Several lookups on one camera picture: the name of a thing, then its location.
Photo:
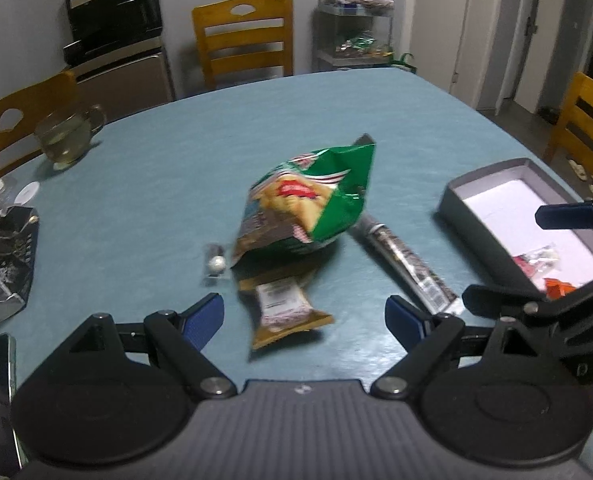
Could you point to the pile of green snack packets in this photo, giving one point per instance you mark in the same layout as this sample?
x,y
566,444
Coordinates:
x,y
356,42

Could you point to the long brown stick packet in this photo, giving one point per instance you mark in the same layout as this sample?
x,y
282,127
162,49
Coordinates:
x,y
406,260

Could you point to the metal cart rack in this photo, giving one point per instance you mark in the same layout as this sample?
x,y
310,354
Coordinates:
x,y
356,10

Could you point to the clear pink candy packet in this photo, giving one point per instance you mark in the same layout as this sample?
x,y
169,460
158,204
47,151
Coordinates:
x,y
534,260

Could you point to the white door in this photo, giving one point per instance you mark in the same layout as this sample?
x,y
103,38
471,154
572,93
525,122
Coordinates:
x,y
441,20

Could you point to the brown white-label snack packet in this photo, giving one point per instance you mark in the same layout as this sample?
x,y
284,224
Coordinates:
x,y
281,305

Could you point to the wooden chair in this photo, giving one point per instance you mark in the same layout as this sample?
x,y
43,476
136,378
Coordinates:
x,y
271,10
31,105
584,90

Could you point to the green chips bag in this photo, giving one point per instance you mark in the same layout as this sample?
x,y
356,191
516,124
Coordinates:
x,y
326,195

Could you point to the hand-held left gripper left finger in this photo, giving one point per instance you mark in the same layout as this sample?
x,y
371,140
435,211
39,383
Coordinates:
x,y
204,322

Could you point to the silver cabinet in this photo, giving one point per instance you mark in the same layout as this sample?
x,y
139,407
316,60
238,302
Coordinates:
x,y
126,85

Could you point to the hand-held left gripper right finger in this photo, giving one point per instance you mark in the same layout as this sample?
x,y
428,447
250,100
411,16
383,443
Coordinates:
x,y
401,322

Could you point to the green tote bag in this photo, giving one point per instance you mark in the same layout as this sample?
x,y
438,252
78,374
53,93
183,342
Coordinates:
x,y
401,64

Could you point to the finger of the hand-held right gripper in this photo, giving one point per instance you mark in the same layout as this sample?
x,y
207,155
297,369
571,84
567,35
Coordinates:
x,y
576,320
566,215

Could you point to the clear white-ball candy packet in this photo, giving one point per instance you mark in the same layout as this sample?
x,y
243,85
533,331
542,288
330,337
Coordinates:
x,y
215,262

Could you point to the black countertop oven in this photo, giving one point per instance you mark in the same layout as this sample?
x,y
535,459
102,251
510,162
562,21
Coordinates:
x,y
111,15

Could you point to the glass mug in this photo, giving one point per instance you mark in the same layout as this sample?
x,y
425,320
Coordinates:
x,y
66,140

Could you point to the orange foil snack packet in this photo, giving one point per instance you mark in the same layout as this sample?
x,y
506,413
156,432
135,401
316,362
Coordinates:
x,y
559,287

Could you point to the black foil bag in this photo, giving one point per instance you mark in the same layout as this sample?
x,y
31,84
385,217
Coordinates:
x,y
1,260

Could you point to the grey cardboard box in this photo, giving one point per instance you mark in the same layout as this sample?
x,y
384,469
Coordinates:
x,y
501,195

